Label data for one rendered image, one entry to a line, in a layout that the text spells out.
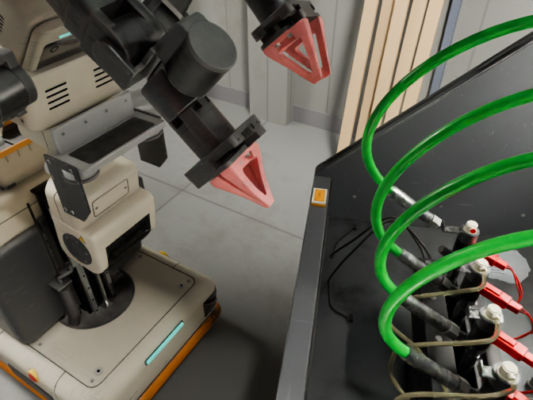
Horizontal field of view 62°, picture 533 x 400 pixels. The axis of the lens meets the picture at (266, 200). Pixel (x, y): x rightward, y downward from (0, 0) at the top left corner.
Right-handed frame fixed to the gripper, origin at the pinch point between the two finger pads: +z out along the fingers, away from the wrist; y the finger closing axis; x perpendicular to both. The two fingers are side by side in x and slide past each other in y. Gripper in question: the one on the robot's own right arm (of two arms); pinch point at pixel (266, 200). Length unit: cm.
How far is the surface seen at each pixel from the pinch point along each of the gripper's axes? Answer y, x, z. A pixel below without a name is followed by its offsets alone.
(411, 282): 14.6, -7.7, 12.6
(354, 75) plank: -70, 190, 16
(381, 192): 9.3, 7.0, 8.7
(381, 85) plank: -61, 189, 28
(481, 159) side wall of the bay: 6, 52, 30
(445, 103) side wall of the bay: 8, 49, 15
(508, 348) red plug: 12.5, 2.0, 32.8
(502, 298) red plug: 12.0, 9.8, 31.6
